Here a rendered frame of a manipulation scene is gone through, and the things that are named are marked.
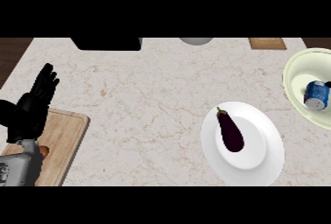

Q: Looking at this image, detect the grey round object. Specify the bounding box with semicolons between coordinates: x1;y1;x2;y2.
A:
179;38;214;46

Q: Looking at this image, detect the black appliance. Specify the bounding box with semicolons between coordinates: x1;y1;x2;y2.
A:
69;38;143;52

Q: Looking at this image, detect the pale wooden cutting board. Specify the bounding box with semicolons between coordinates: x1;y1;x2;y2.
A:
0;108;92;187

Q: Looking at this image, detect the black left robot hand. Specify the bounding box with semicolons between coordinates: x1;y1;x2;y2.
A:
0;62;61;144

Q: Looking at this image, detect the blue can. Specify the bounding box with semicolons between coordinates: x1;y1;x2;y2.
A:
303;80;331;111

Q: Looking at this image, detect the white plate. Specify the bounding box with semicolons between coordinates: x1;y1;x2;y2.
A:
201;101;285;187

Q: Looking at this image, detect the dark purple eggplant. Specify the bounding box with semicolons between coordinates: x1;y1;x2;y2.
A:
214;106;245;153

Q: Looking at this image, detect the pale green bowl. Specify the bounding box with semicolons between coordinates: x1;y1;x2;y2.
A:
282;47;331;130

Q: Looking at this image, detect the small wooden board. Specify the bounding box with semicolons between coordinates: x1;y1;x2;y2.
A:
247;38;288;51

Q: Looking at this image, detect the orange carrot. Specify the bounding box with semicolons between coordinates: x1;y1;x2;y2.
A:
38;145;50;160

